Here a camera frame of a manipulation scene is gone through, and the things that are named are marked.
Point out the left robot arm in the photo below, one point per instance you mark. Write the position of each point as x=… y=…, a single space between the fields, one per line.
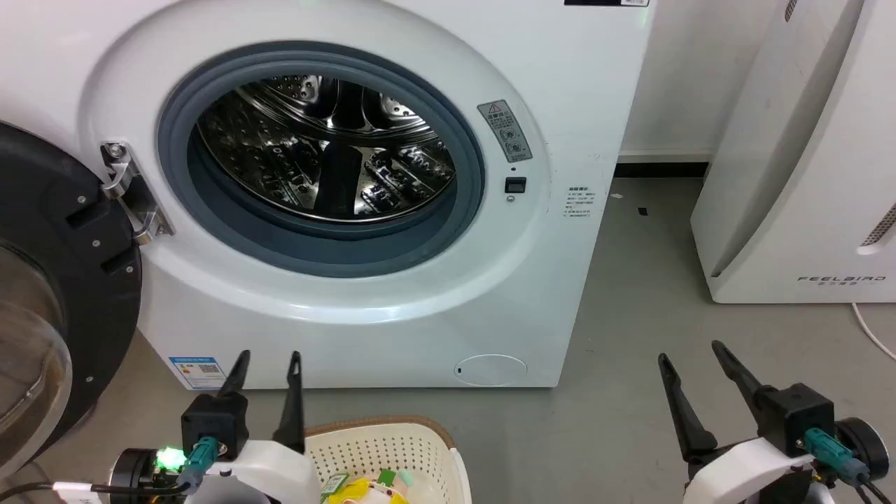
x=140 y=470

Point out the grey warning sticker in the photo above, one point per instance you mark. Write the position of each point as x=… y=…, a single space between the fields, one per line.
x=505 y=131

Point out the blue energy label sticker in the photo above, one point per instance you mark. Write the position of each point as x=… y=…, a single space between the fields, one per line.
x=197 y=372

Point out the white air purifier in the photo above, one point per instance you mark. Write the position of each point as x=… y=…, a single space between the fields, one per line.
x=791 y=175

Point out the white front-load washing machine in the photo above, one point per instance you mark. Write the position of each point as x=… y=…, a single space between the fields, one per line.
x=392 y=308

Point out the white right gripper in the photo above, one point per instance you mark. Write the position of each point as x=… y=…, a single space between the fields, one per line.
x=745 y=472

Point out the black round washer door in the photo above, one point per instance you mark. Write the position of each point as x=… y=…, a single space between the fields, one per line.
x=77 y=280

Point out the cream plastic laundry basket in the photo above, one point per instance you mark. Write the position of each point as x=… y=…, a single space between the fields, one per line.
x=392 y=448

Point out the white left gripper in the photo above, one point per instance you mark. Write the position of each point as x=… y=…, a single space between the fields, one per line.
x=269 y=472

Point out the silver metal washing machine door hinge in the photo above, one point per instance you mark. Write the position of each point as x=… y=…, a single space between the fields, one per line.
x=130 y=192

